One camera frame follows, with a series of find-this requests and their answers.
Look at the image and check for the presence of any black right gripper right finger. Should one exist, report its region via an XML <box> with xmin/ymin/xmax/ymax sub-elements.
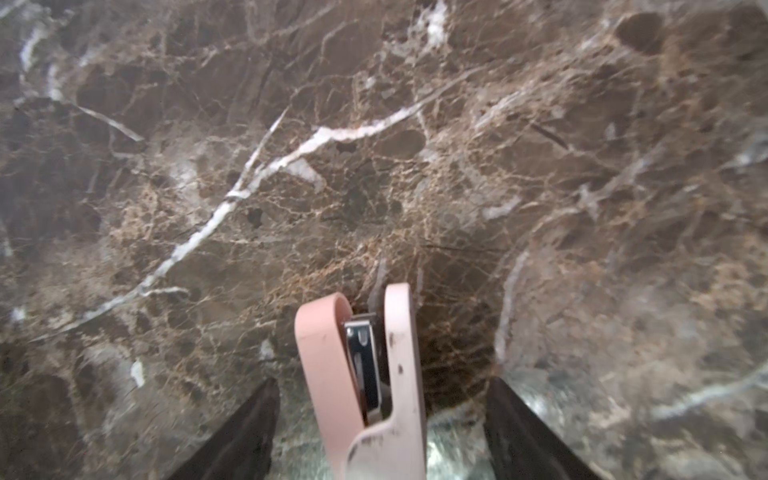
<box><xmin>484</xmin><ymin>377</ymin><xmax>600</xmax><ymax>480</ymax></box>

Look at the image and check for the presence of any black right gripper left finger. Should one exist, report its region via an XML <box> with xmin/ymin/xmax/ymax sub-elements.
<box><xmin>169</xmin><ymin>377</ymin><xmax>280</xmax><ymax>480</ymax></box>

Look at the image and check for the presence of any pink stapler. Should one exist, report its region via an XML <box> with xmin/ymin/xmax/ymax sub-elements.
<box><xmin>294</xmin><ymin>283</ymin><xmax>427</xmax><ymax>479</ymax></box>

